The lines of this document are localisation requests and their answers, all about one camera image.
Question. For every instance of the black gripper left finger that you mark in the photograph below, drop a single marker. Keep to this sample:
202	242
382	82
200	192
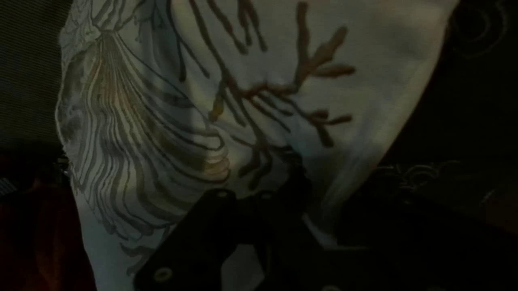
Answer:
195	242

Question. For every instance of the white shell print pillow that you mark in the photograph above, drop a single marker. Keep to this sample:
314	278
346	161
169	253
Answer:
163	106

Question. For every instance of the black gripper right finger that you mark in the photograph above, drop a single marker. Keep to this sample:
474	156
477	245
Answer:
292	263

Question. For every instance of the olive brown sofa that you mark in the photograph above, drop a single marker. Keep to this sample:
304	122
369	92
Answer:
27	53

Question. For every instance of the red cloth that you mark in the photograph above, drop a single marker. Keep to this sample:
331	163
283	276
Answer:
33	242

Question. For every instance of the black patterned pillow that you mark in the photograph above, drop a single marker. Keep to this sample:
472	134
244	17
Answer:
459	134

